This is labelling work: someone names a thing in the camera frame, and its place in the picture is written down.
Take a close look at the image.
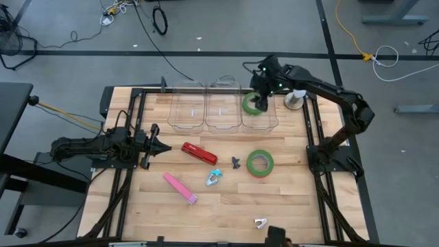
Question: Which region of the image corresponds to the black floor fan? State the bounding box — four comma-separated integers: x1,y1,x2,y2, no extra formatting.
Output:
0,5,38,71

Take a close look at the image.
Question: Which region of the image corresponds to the grey desk leg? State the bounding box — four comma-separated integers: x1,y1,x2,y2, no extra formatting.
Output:
361,0,429,25

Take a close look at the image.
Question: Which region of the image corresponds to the thin black floor cable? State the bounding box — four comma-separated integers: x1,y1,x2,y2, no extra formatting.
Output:
34,25,104,49

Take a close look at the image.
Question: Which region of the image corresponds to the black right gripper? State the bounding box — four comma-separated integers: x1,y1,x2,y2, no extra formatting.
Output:
249,54,286,113

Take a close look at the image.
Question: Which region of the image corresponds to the pink and white stapler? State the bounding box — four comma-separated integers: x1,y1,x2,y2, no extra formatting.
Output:
163,172,199,205

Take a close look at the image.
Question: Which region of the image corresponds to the grey desk foot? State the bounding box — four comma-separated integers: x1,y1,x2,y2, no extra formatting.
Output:
393,104,439,115

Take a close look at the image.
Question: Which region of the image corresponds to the green tape roll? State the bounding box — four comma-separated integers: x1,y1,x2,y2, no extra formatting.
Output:
246,149,275,176
241,91,265,117

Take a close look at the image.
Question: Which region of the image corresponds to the black cable bundle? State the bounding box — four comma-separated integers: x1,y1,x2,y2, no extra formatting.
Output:
418,29,439,56

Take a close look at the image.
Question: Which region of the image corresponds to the red stapler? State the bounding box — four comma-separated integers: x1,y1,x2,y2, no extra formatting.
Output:
180,141,219,166

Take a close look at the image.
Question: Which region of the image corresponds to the black aluminium table frame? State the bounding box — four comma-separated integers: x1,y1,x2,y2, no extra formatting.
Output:
80,86,371,247

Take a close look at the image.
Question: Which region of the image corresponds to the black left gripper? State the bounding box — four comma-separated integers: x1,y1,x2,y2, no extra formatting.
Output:
135,123,172,171

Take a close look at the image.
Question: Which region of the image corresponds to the coiled black cable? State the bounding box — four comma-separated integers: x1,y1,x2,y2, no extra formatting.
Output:
152,5,169,36

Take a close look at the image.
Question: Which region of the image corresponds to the white bulb lamp brass base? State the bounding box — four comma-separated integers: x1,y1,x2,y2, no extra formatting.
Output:
283,88,307,111

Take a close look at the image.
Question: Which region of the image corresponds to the teal staple remover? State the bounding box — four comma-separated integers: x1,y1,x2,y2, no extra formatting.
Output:
204,168,224,187

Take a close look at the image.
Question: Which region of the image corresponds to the clear plastic bin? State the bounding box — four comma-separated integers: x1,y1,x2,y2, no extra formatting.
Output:
204,78,243,134
239,82,279,134
167,80,207,134

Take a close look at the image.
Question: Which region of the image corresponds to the white floor cable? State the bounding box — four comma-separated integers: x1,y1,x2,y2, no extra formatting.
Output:
372,45,439,82

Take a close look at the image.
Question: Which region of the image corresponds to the orange cable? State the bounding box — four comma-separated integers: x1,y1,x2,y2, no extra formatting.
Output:
34,99,104,131

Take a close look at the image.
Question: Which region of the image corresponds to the black desk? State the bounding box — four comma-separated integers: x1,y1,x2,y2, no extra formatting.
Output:
0,82,88,238

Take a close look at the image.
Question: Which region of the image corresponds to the yellow extension cable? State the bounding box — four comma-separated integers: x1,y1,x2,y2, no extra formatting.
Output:
335,0,373,62

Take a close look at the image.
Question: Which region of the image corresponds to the long black floor cable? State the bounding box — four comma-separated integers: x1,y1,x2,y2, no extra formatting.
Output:
132,0,195,81

